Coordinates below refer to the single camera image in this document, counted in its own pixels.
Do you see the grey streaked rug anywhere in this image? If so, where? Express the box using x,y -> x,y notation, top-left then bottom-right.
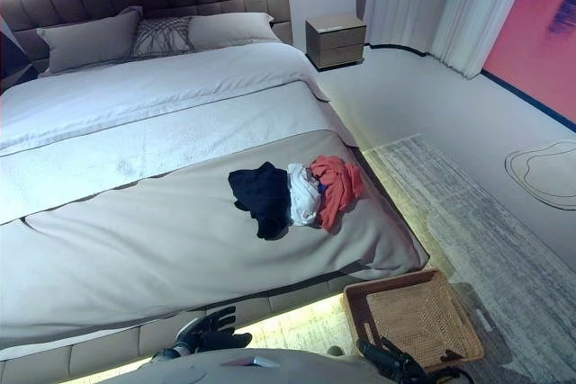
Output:
245,131 -> 576,384

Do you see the white curtain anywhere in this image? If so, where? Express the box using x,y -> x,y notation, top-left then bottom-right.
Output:
362,0 -> 539,79

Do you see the white garment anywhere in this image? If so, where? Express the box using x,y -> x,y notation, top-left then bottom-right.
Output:
286,162 -> 323,227

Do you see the black garment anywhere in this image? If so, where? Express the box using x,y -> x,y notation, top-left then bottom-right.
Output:
227,161 -> 293,241

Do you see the grey robot torso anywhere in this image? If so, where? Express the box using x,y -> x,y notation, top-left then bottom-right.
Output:
101,347 -> 389,384

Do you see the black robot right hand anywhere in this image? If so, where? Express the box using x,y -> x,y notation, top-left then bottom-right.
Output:
356,335 -> 432,384

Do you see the brown wooden nightstand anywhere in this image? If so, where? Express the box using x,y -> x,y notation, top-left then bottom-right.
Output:
304,13 -> 366,71

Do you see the brown wicker basket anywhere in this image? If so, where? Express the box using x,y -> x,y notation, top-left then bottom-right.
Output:
343,268 -> 485,374

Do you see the red garment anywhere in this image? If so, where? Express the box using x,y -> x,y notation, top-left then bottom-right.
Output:
308,155 -> 365,231

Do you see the white textured duvet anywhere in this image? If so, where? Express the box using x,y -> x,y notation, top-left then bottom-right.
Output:
0,40 -> 356,228

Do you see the bed with beige sheet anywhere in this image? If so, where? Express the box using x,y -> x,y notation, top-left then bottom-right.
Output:
0,128 -> 428,352
0,143 -> 431,379

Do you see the red wall panel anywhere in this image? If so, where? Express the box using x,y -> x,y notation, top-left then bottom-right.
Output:
481,0 -> 576,127

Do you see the grey line-patterned cushion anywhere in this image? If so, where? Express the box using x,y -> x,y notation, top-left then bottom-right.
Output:
131,16 -> 195,59

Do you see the beige pillow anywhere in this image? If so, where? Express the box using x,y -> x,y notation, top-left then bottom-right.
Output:
35,5 -> 144,76
186,12 -> 280,53

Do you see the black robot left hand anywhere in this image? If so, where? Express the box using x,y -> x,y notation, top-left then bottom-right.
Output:
186,305 -> 254,353

